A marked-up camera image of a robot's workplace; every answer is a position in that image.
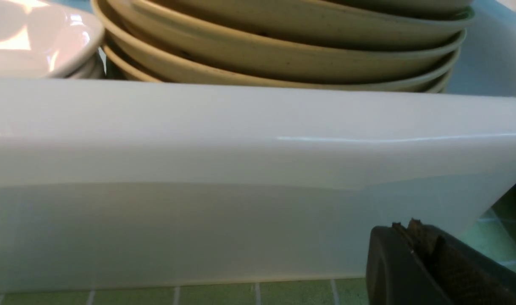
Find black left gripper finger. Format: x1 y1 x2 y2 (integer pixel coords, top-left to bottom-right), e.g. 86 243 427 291
365 219 516 305

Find white square dish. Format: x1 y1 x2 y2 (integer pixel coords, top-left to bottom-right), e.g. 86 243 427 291
0 0 105 79

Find green checkered tablecloth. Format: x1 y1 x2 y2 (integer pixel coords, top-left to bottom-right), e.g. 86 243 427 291
0 186 516 305

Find lower tan stacked bowls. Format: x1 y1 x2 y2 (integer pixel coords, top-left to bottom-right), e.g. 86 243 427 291
90 0 475 93

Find large white plastic bin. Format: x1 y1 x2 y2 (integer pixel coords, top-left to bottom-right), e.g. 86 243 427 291
0 0 516 293

